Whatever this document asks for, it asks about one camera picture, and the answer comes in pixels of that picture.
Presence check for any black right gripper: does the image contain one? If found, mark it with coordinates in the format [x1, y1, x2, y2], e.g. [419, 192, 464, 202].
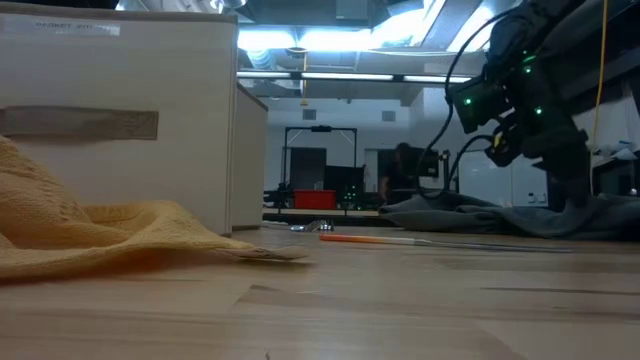
[483, 49, 593, 212]

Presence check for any dark grey towel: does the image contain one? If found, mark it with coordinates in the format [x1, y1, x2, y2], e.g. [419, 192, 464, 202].
[378, 191, 640, 242]

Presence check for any beige fabric storage box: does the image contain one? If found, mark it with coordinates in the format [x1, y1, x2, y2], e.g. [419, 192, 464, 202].
[0, 2, 270, 237]

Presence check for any mustard yellow towel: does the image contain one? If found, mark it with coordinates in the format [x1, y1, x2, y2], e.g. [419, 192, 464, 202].
[0, 134, 312, 281]

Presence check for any person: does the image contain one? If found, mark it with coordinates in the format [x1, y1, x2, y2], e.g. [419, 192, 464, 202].
[378, 142, 426, 205]

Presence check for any long ceiling light bar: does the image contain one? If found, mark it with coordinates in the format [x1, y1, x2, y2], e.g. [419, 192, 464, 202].
[236, 71, 474, 84]

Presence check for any red plastic bin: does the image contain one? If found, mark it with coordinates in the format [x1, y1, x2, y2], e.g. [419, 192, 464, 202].
[293, 188, 338, 211]

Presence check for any small white tag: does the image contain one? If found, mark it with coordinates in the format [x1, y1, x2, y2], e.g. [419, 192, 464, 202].
[288, 218, 335, 234]

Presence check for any yellow cable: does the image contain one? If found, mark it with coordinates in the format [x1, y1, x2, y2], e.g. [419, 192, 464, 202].
[588, 0, 609, 197]

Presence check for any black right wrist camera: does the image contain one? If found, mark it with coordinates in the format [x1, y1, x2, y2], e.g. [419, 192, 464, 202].
[446, 73, 514, 135]

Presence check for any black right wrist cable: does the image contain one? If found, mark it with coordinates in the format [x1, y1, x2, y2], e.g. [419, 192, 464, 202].
[414, 9, 506, 197]

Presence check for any orange-handled knife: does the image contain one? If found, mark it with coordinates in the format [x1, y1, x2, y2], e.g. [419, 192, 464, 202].
[318, 233, 574, 254]

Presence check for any black background rig frame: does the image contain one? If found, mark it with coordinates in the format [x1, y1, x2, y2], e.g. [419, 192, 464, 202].
[282, 124, 359, 211]

